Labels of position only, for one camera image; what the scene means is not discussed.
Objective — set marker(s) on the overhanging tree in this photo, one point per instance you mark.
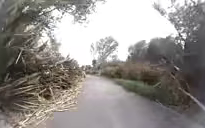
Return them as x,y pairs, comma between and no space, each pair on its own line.
20,20

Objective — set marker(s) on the tall leafy tree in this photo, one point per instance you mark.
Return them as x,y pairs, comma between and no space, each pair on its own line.
105,48

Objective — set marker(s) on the pile of cut reeds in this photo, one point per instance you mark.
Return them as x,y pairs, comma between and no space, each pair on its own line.
36,86

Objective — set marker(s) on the brown dry bushes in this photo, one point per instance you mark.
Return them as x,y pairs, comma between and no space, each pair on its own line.
136,70

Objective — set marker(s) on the dark trees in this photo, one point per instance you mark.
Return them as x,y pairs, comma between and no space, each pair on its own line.
153,50

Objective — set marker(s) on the dark tree with branches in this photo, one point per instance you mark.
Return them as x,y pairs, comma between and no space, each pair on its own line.
193,50

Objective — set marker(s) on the grass verge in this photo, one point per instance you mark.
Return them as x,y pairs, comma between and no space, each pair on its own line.
140,88

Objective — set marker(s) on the grey asphalt path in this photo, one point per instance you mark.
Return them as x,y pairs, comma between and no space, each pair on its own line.
105,106

